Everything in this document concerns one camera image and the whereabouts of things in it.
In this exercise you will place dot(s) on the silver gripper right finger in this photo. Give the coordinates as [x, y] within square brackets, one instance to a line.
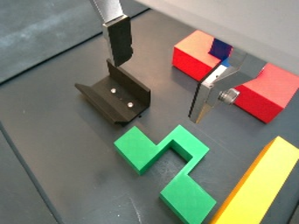
[218, 87]

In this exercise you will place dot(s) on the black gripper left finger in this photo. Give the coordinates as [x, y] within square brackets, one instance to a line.
[116, 29]

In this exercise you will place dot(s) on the yellow rectangular block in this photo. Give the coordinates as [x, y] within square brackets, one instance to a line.
[255, 191]

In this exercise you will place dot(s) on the red board base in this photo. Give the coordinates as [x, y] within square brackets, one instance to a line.
[263, 96]

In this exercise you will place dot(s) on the blue U-shaped block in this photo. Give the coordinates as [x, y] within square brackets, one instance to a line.
[220, 51]

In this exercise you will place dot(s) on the green zigzag block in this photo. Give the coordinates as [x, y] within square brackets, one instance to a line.
[174, 157]

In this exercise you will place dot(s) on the black angled metal bracket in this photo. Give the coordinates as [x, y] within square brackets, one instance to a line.
[120, 97]

